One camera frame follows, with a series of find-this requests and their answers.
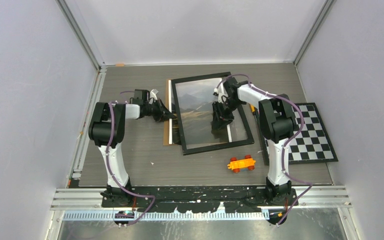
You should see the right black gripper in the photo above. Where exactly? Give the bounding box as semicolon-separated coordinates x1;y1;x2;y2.
212;98;244;130

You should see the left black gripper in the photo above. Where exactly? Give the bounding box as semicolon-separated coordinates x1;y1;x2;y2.
143;98;175;123

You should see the black picture frame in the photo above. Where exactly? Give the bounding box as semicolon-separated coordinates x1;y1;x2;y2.
171;72;254;155

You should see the brown fibreboard backing board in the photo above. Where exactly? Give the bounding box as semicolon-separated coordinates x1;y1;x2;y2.
162;79;172;146

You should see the mountain landscape photo print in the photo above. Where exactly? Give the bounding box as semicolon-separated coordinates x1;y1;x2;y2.
175;77;232;149

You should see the yellow handled screwdriver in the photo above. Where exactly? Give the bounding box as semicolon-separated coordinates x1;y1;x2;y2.
249;104;256;116

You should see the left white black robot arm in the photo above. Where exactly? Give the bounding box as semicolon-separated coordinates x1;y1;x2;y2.
88;89;176;207

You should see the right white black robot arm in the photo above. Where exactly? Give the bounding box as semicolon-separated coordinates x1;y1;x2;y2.
211;76;301;205

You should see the orange toy car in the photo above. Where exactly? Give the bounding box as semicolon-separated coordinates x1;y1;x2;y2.
227;154;256;174

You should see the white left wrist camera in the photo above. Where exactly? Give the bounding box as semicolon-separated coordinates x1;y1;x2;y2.
148;89;159;104

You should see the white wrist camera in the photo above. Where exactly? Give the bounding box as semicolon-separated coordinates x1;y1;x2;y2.
148;89;159;104
213;86;225;97

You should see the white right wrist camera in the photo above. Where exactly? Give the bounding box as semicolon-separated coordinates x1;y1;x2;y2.
213;86;225;97

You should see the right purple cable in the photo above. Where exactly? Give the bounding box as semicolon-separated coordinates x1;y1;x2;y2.
215;73;313;227

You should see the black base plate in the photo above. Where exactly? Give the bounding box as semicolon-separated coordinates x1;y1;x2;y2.
99;185;298;214

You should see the aluminium rail front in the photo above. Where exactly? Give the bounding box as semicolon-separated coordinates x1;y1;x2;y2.
51;185;352;213

